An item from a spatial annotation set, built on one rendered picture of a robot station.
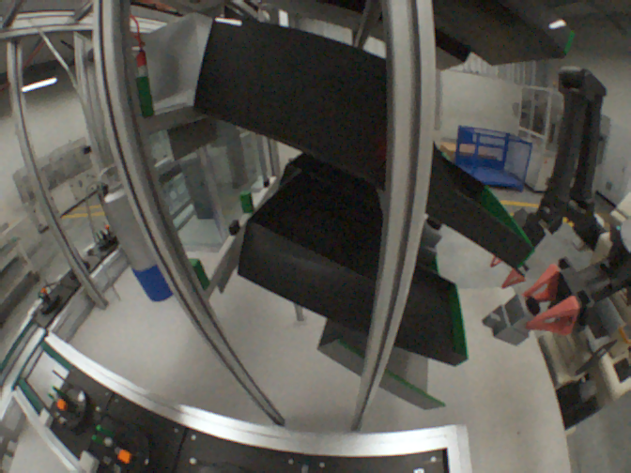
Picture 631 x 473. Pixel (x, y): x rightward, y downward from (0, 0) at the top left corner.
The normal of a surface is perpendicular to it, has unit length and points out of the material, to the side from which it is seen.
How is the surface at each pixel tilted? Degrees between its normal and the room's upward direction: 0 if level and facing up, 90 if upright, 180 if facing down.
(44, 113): 90
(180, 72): 90
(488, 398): 0
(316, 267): 90
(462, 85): 90
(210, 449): 0
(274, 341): 0
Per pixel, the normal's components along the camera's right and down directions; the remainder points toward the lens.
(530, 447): -0.07, -0.83
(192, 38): -0.10, 0.55
